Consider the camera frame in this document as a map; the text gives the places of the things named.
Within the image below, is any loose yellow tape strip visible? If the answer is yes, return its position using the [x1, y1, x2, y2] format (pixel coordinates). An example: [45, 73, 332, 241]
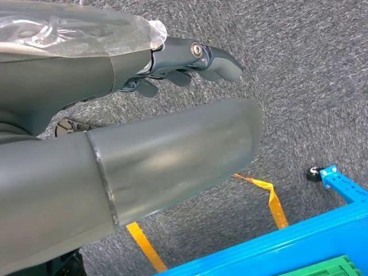
[126, 173, 290, 274]

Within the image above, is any low blue metal rack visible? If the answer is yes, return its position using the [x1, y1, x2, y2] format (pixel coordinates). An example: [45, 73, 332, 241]
[154, 163, 368, 276]

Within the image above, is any black robot foot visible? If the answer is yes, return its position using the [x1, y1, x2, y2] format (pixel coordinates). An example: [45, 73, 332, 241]
[8, 249, 87, 276]

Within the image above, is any rack caster wheel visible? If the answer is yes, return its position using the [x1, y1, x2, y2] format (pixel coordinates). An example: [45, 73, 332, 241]
[306, 166, 324, 183]

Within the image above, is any green plastic crate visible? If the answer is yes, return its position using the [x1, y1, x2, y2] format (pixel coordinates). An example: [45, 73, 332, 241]
[278, 255, 363, 276]

